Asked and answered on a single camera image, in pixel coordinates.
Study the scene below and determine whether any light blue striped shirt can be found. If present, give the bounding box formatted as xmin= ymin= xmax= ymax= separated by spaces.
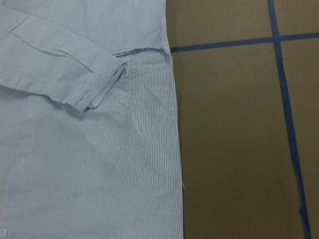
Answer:
xmin=0 ymin=0 xmax=183 ymax=239

